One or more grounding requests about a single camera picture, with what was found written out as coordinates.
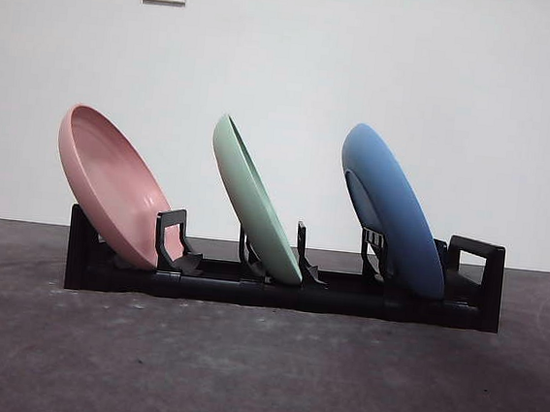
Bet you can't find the blue plate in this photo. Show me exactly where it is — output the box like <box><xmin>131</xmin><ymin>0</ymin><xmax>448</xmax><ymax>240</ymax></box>
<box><xmin>327</xmin><ymin>120</ymin><xmax>461</xmax><ymax>301</ymax></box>

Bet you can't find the pink plate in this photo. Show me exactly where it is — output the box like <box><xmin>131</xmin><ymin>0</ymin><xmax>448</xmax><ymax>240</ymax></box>
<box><xmin>46</xmin><ymin>102</ymin><xmax>185</xmax><ymax>272</ymax></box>

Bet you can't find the black plastic dish rack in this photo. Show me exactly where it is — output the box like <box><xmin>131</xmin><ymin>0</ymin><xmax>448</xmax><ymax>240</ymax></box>
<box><xmin>62</xmin><ymin>197</ymin><xmax>507</xmax><ymax>334</ymax></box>

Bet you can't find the green plate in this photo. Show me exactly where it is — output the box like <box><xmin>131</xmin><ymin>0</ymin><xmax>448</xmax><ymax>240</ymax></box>
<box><xmin>199</xmin><ymin>111</ymin><xmax>319</xmax><ymax>288</ymax></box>

